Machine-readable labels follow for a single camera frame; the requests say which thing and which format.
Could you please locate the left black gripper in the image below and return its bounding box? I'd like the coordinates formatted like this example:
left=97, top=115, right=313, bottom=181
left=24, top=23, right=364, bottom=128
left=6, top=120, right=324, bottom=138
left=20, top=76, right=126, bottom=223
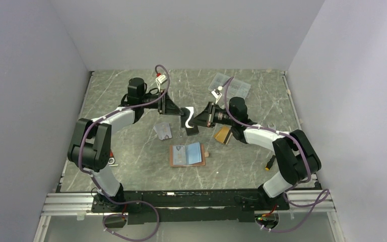
left=140, top=89, right=184, bottom=116

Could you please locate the black yellow screwdriver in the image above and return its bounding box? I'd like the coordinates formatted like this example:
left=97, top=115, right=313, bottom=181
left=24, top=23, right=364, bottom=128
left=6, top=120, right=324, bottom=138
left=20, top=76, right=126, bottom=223
left=265, top=155, right=276, bottom=171

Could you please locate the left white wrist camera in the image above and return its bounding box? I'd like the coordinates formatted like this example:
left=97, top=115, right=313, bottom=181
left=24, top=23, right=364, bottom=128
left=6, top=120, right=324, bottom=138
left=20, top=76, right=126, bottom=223
left=155, top=73, right=168, bottom=86

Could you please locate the gold credit card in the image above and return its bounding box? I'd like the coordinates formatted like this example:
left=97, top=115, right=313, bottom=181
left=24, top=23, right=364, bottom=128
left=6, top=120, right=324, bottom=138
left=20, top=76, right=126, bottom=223
left=214, top=126, right=232, bottom=145

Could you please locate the silver wrench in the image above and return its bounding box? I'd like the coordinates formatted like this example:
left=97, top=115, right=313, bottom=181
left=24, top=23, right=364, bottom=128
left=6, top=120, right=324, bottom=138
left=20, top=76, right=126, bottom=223
left=268, top=123, right=276, bottom=130

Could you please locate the single silver credit card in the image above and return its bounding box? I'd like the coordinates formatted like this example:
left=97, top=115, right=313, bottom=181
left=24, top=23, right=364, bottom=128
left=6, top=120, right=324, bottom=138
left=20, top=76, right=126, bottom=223
left=172, top=145, right=187, bottom=165

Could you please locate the black credit cards stack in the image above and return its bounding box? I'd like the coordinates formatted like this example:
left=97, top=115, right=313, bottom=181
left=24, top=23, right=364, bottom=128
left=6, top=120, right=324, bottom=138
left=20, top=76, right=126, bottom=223
left=185, top=126, right=199, bottom=136

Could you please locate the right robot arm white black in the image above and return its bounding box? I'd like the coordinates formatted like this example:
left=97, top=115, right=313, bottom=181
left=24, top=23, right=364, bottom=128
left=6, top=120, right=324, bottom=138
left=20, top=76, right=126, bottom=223
left=190, top=97, right=321, bottom=209

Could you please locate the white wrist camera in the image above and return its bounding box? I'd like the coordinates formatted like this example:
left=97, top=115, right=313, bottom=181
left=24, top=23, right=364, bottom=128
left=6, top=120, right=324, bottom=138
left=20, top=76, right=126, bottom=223
left=155, top=73, right=168, bottom=86
left=211, top=86, right=223, bottom=102

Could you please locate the single black credit card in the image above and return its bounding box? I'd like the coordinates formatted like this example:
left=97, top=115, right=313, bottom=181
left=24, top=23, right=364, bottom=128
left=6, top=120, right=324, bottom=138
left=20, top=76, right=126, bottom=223
left=180, top=106, right=194, bottom=129

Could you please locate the brown leather card holder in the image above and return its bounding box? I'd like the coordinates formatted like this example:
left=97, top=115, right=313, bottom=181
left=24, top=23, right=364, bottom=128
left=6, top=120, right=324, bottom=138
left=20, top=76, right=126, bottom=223
left=169, top=142, right=206, bottom=167

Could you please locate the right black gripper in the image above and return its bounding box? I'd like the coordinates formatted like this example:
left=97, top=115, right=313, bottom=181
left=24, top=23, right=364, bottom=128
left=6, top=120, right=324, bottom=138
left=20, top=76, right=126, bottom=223
left=189, top=102, right=236, bottom=128

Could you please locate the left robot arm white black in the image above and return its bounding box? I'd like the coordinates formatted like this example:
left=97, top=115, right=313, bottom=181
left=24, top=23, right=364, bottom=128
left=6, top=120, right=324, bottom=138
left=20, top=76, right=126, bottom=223
left=68, top=78, right=184, bottom=212

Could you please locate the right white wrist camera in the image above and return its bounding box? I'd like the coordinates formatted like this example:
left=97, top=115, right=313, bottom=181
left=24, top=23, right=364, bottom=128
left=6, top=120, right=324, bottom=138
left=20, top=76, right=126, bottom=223
left=211, top=86, right=223, bottom=102

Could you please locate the aluminium frame rail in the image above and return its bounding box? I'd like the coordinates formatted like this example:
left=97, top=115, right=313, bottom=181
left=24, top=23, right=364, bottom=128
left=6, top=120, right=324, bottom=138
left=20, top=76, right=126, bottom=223
left=34, top=189, right=335, bottom=241

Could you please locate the silver credit cards stack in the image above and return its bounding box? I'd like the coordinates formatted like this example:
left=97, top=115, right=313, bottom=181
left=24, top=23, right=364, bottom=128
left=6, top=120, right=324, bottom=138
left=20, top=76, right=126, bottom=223
left=153, top=122, right=172, bottom=141

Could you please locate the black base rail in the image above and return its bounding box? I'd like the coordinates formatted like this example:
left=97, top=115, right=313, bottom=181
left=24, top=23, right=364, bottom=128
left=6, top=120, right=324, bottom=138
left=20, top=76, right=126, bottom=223
left=92, top=189, right=290, bottom=225

